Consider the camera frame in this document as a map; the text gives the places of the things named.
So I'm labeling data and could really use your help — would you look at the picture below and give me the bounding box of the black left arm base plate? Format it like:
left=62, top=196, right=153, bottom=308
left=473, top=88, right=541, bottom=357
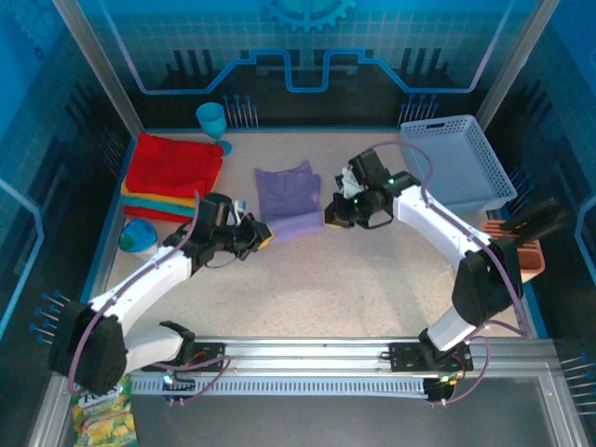
left=142, top=341, right=228, bottom=373

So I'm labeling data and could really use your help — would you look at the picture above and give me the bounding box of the teal folded t-shirt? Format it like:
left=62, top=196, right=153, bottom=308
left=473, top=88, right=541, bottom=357
left=123, top=195, right=202, bottom=218

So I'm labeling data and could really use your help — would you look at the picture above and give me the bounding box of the aluminium frame post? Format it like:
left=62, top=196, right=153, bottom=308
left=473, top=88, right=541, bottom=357
left=51, top=0, right=146, bottom=136
left=468, top=0, right=561, bottom=141

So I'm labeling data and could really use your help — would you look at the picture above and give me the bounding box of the slotted grey cable duct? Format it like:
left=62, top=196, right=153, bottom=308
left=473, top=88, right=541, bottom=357
left=125, top=374, right=432, bottom=398

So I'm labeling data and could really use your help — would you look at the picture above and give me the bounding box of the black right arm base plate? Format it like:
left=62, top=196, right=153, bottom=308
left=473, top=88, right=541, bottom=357
left=388, top=341, right=474, bottom=373

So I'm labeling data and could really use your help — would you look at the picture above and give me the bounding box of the large red folded t-shirt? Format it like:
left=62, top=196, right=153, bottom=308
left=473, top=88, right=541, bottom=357
left=125, top=132, right=224, bottom=200

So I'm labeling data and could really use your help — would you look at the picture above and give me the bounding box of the lavender plastic basket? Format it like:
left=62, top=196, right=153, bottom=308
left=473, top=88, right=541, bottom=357
left=400, top=114, right=519, bottom=214

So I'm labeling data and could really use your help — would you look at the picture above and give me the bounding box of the purple t-shirt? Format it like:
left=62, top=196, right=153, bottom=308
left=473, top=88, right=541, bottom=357
left=254, top=160, right=326, bottom=246

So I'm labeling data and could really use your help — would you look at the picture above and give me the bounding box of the small black circuit board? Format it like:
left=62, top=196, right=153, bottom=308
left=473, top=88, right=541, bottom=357
left=160, top=370, right=196, bottom=404
left=423, top=372, right=460, bottom=404

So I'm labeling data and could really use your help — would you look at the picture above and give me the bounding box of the black knife handle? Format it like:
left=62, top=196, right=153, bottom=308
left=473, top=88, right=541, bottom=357
left=516, top=222, right=567, bottom=246
left=501, top=197, right=560, bottom=229
left=511, top=209, right=569, bottom=234

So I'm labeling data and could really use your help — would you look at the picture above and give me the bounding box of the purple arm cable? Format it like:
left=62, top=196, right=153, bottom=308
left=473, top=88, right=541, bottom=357
left=67, top=188, right=234, bottom=406
left=372, top=142, right=532, bottom=406

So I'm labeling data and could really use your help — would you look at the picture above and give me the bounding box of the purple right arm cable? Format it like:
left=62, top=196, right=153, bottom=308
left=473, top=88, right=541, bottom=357
left=372, top=142, right=532, bottom=406

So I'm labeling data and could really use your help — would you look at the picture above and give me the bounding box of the green yellow candy bag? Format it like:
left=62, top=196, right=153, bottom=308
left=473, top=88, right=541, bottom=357
left=72, top=374, right=139, bottom=447

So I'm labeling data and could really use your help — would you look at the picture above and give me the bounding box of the yellow folded t-shirt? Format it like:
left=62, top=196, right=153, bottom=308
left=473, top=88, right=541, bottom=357
left=120, top=181, right=209, bottom=210

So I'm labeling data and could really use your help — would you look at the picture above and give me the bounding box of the aluminium mounting rail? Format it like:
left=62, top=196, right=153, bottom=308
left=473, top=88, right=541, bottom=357
left=58, top=334, right=560, bottom=374

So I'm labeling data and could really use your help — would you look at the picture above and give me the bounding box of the blue plastic goblet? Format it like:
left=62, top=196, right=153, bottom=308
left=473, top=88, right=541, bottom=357
left=195, top=102, right=233, bottom=157

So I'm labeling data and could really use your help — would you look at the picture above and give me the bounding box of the terracotta knife holder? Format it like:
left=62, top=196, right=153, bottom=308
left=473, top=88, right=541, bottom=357
left=479, top=219, right=546, bottom=285

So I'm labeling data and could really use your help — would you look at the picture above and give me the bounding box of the blue and white bowl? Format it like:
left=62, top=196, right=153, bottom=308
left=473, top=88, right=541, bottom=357
left=118, top=218, right=158, bottom=255

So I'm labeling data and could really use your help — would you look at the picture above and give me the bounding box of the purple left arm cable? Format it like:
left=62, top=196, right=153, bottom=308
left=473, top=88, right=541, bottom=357
left=67, top=188, right=234, bottom=406

